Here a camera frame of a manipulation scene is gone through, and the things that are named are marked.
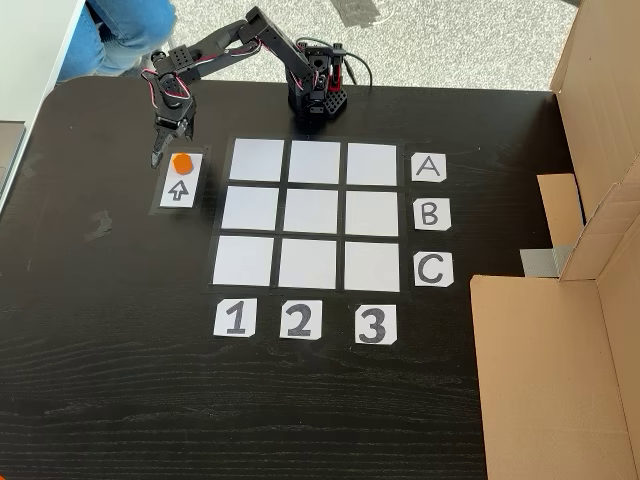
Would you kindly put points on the black floor tape patch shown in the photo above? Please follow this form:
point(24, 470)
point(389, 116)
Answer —
point(357, 12)

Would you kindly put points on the paper label number 1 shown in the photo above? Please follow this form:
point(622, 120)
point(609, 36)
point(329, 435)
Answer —
point(235, 318)

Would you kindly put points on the paper label letter A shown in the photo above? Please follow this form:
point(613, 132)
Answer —
point(429, 168)

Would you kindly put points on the clear tape scrap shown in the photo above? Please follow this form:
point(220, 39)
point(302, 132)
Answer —
point(98, 225)

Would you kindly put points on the paper label letter B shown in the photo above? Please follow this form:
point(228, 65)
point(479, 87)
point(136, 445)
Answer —
point(431, 214)

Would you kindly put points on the red and black clamp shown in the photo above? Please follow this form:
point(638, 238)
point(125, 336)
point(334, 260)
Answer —
point(337, 75)

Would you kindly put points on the white arrow paper sheet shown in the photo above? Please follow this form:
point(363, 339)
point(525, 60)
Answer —
point(179, 192)

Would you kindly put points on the paper label number 3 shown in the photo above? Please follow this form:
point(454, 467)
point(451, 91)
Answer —
point(375, 325)

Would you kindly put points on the white nine-square paper grid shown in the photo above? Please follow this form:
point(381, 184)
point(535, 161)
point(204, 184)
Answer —
point(310, 215)

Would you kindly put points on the white side table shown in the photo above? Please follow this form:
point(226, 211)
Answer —
point(35, 60)

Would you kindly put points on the brown cardboard panel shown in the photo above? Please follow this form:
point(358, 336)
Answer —
point(540, 375)
point(600, 75)

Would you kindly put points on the paper label number 2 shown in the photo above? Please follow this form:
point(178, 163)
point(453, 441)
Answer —
point(300, 320)

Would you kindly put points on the person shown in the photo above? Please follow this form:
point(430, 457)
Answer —
point(120, 35)

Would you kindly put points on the round orange token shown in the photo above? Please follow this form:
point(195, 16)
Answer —
point(181, 163)

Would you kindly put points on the paper label letter C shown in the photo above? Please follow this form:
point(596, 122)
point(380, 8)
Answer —
point(432, 269)

